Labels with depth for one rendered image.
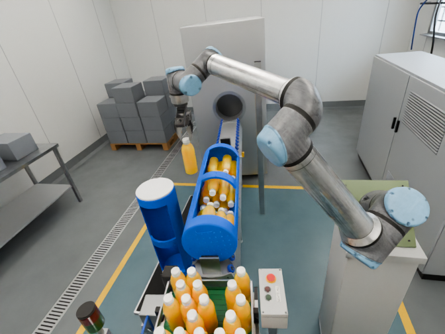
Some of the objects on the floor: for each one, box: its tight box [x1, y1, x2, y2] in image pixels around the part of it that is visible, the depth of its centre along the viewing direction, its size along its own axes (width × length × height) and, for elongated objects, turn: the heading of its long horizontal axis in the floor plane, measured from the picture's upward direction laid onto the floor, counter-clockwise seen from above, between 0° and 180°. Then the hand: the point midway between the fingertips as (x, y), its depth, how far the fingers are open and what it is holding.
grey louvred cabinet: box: [356, 51, 445, 281], centre depth 260 cm, size 54×215×145 cm, turn 179°
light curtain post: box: [254, 61, 265, 214], centre depth 260 cm, size 6×6×170 cm
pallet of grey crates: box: [97, 76, 182, 150], centre depth 491 cm, size 120×80×119 cm
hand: (185, 139), depth 136 cm, fingers closed on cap, 4 cm apart
